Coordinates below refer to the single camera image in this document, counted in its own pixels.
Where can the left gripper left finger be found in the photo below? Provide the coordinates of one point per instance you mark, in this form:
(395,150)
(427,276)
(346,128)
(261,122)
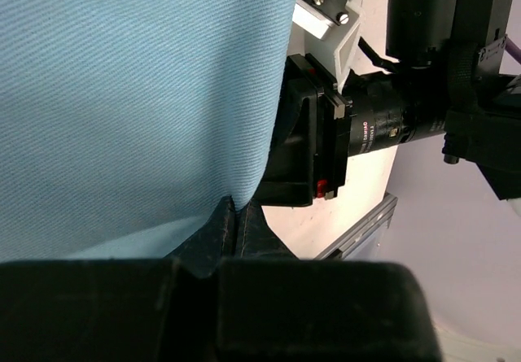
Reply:
(118,310)

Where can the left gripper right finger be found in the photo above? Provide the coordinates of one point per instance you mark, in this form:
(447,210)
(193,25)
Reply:
(272,306)

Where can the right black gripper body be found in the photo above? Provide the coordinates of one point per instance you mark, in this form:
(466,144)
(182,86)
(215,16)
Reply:
(366,115)

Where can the aluminium mounting rail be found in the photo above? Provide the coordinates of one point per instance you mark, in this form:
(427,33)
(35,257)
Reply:
(362,241)

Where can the light blue trousers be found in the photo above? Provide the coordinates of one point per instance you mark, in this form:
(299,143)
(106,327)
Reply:
(124,122)

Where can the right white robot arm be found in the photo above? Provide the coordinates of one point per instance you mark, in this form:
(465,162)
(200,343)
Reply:
(439,75)

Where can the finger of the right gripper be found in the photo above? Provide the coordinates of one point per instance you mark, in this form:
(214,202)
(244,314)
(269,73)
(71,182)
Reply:
(288,179)

